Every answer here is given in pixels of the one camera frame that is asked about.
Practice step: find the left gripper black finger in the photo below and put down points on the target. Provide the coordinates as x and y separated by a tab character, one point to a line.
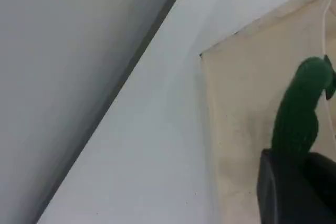
325	190
281	197

